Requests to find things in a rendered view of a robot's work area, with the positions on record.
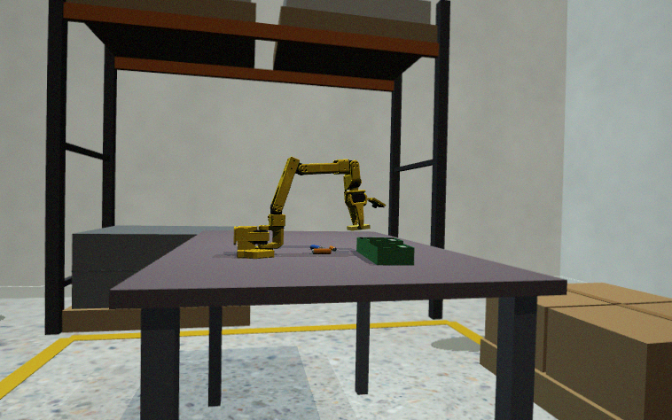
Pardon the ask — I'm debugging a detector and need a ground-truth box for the green rack of bins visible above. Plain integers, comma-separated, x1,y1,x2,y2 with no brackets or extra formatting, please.
356,237,414,265

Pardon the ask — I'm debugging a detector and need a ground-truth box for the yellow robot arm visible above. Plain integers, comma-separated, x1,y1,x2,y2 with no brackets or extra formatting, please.
236,157,362,259

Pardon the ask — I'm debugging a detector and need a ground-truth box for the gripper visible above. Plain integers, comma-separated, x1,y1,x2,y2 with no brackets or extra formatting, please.
344,188,386,229

